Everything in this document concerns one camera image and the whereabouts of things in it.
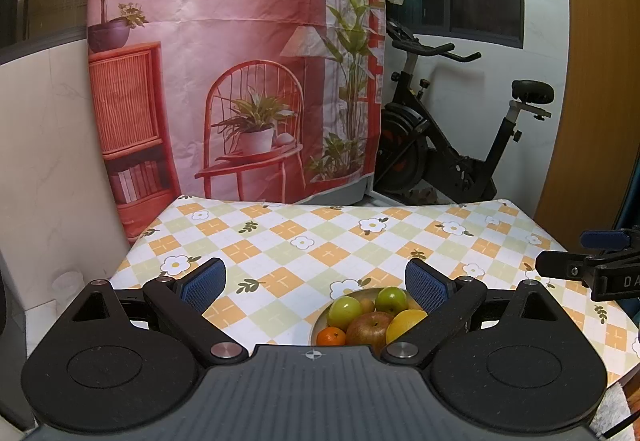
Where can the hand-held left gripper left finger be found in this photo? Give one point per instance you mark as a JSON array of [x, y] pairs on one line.
[[205, 283]]

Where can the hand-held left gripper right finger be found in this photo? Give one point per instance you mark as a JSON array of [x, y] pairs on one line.
[[425, 286]]

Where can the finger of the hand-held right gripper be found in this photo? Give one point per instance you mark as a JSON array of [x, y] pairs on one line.
[[605, 239], [560, 263]]

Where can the bright green apple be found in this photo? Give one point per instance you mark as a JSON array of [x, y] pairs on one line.
[[391, 299]]

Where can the yellow lemon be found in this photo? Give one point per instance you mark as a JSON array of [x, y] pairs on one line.
[[402, 325]]

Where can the small orange kumquat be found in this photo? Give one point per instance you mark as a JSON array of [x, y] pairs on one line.
[[367, 305]]

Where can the red apple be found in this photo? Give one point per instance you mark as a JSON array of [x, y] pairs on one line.
[[369, 327]]

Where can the yellow-green apple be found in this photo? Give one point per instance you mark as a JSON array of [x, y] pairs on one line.
[[345, 311]]

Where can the orange mandarin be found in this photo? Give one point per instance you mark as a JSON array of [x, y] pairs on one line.
[[331, 336]]

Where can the cream ceramic bowl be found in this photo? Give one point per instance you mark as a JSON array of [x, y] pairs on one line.
[[320, 321]]

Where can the checkered flower tablecloth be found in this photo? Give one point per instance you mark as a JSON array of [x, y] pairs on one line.
[[300, 261]]

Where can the white fluffy rug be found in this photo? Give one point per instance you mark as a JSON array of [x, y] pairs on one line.
[[617, 408]]

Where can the wooden door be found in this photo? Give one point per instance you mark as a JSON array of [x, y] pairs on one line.
[[600, 96]]

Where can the black exercise bike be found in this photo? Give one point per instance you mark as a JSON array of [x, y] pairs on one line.
[[405, 131]]

